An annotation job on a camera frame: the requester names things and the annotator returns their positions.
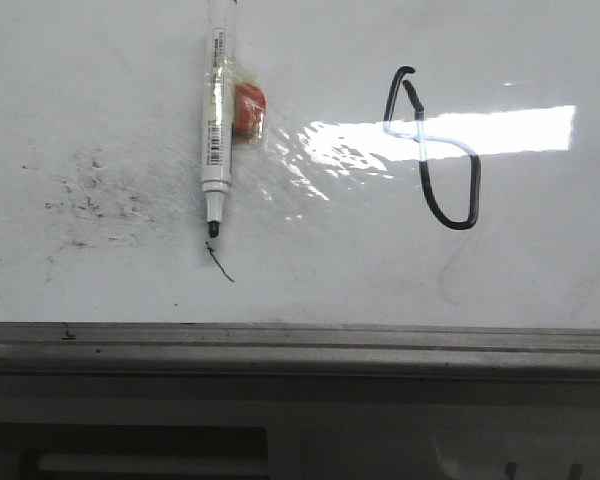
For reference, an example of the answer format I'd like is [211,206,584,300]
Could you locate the white whiteboard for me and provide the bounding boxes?
[0,1,600,329]

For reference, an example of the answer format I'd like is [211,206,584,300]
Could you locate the white whiteboard marker pen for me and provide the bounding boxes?
[200,1,237,239]

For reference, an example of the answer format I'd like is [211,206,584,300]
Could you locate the red round magnet taped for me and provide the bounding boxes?
[232,66,267,144]

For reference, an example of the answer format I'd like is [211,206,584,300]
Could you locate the grey table base panel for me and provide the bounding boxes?
[0,375,600,479]

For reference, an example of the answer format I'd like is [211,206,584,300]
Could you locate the grey aluminium whiteboard frame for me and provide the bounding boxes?
[0,322,600,381]

